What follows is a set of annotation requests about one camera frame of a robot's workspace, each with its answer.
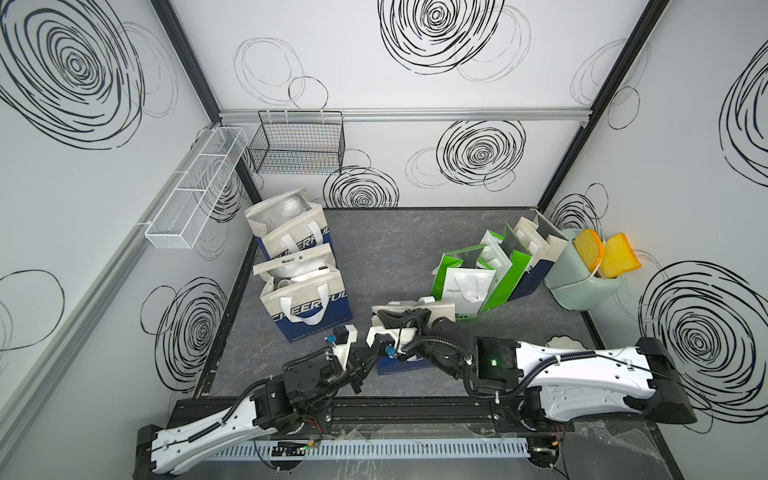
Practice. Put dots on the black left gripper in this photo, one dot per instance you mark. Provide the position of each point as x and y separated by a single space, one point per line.
360 363

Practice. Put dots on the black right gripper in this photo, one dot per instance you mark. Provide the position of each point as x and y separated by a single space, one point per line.
415 316

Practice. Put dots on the blue beige bag back row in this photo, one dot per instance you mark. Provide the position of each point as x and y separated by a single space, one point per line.
382 316

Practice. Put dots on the green white bag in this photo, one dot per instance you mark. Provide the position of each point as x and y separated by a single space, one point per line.
508 258
463 278

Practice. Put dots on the blue beige takeout bag front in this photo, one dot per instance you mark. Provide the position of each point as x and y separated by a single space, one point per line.
544 243

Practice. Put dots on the blue beige bag first row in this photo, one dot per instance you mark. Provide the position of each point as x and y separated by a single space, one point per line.
288 223

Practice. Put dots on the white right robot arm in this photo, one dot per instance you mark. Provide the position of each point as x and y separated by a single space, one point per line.
555 384

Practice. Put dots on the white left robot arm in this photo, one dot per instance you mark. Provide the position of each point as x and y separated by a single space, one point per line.
173 451

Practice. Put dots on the white scalloped plate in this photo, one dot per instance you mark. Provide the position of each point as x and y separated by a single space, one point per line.
565 343

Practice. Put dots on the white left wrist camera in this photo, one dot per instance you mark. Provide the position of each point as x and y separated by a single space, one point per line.
340 341

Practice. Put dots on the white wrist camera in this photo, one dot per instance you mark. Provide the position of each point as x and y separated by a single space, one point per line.
340 341
388 343

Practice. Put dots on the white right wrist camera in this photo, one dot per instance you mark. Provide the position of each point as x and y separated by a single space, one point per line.
388 343

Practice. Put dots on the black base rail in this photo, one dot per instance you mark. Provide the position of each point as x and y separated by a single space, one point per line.
513 416

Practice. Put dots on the grey slotted cable duct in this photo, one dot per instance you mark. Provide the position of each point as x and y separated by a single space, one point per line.
379 449

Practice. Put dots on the black wire basket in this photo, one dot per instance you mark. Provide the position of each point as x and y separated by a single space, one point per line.
298 142

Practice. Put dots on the white wire shelf basket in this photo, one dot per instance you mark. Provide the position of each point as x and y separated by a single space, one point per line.
183 215

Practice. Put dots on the aluminium wall rail back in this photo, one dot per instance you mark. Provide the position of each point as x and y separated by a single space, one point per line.
402 114

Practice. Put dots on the aluminium wall rail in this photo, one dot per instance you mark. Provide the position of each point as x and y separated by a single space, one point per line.
30 397
402 114

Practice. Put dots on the aluminium wall rail left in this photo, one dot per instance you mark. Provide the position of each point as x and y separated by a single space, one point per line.
30 397

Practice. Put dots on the black corner frame post left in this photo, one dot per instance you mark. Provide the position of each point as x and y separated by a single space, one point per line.
173 28

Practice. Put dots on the black corner frame post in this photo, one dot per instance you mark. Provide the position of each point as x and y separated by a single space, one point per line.
173 28
643 29

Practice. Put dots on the black corner frame post right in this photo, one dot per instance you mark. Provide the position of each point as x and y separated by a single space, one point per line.
643 29

